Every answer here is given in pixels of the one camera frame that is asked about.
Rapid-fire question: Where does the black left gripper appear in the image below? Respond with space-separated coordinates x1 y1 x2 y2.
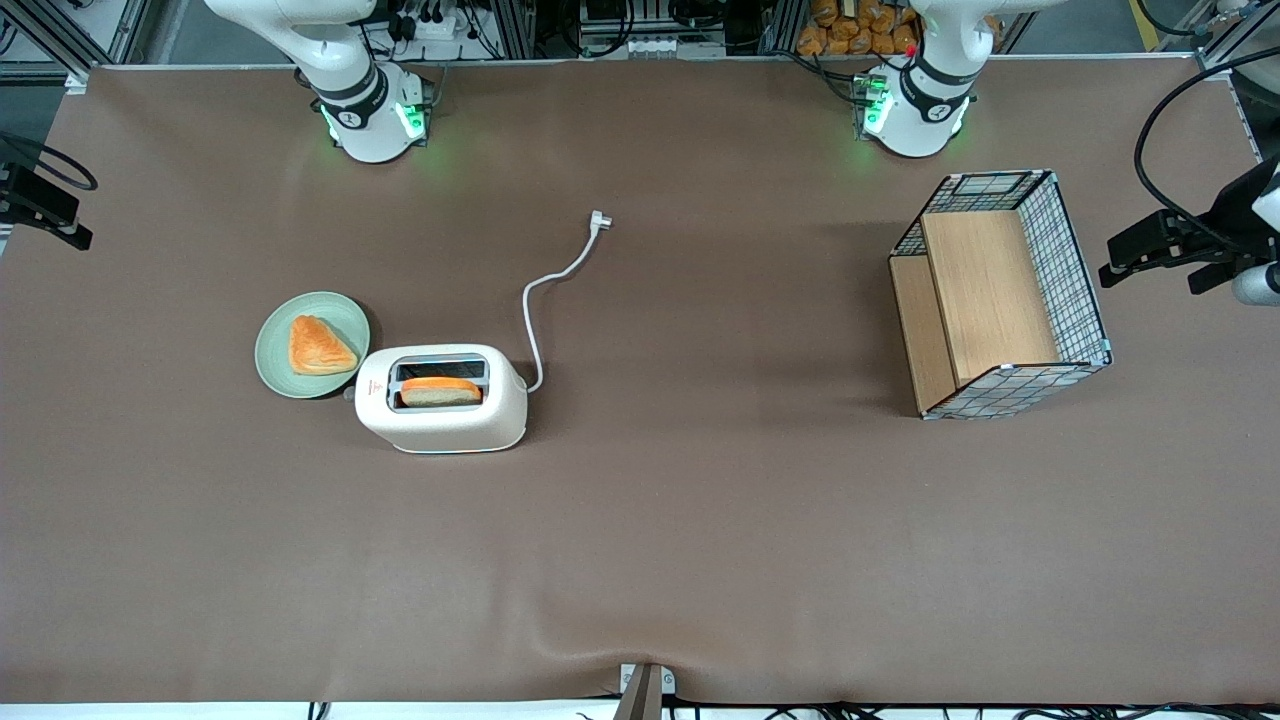
1098 153 1280 295

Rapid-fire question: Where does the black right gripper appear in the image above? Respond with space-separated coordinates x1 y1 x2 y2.
0 163 95 252

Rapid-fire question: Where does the white two-slot toaster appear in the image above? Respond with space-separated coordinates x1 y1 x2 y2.
354 343 529 456

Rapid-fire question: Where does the pale green round plate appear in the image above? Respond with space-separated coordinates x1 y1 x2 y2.
255 291 372 400

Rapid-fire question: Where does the triangular orange pastry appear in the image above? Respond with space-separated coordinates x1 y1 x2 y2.
289 315 359 377

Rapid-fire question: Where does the bag of bread rolls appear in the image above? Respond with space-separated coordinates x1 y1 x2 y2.
797 0 1003 57

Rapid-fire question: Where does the toast bread slice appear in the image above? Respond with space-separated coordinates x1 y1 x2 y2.
400 377 484 408

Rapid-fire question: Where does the white power strip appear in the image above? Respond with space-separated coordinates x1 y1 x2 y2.
385 0 483 43

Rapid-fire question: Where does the brown table mat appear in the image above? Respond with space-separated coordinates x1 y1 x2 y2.
0 55 1280 706

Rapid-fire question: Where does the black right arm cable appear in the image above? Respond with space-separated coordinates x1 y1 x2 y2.
0 133 99 192

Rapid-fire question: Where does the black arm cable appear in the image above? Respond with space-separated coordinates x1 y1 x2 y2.
1133 48 1280 257
0 133 99 192

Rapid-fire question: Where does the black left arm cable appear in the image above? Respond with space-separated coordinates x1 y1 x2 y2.
1133 48 1280 257

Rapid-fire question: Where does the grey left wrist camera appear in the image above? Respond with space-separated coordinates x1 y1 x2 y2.
1231 262 1280 307

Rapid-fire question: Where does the wire basket with wooden shelf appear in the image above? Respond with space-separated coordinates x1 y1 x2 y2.
888 169 1114 421

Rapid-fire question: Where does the white toaster power cord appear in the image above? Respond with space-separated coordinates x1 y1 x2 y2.
521 210 614 394

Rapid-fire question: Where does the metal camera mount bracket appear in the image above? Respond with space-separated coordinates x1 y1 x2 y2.
615 662 677 720

